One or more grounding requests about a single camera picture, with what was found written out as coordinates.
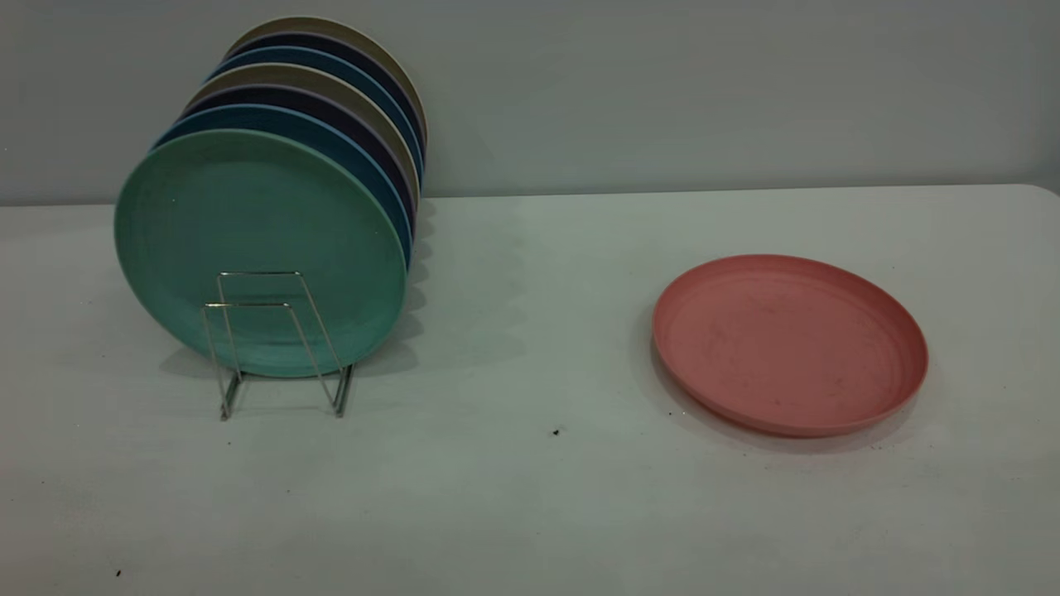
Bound metal wire plate rack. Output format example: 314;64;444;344
201;270;355;421

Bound beige plate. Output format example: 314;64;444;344
225;16;428;146
184;63;422;199

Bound teal blue plate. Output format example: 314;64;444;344
207;46;425;185
152;103;413;270

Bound dark purple plate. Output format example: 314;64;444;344
224;31;426;158
181;85;417;220

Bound green plate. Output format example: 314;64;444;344
113;128;408;379

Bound pink plate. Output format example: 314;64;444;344
652;253;929;438

